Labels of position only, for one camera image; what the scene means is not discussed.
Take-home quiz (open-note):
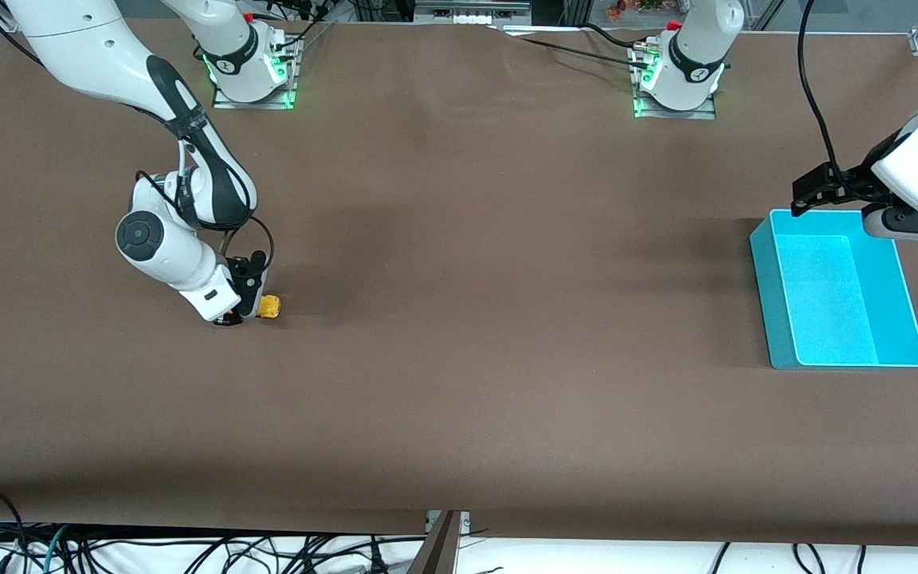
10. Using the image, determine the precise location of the long black table cable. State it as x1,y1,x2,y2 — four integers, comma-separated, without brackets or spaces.
491,24,653,66

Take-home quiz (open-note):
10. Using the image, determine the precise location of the metal table bracket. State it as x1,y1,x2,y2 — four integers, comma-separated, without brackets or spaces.
425,510,472,537

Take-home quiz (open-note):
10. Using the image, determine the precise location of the brown table cover sheet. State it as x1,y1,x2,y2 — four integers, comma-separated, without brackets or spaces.
0,18,918,548

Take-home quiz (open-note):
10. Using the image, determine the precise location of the teal floor cable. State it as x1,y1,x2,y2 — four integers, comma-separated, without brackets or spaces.
41,524,71,574

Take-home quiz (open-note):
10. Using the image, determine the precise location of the black base plug cable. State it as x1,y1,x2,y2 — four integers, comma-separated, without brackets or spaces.
266,0,337,58

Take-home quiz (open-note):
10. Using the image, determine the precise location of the teal plastic bin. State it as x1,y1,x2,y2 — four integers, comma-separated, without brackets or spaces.
749,209,918,371

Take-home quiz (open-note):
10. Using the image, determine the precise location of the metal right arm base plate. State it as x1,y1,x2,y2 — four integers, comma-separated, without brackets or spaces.
212,36,302,111

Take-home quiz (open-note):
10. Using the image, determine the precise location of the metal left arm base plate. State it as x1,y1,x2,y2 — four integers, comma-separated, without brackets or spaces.
630,48,718,121

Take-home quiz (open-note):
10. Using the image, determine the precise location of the dark table leg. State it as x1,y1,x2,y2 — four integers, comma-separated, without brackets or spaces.
406,510,461,574

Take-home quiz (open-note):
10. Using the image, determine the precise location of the short black table cable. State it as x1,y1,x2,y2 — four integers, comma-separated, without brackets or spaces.
583,22,645,50

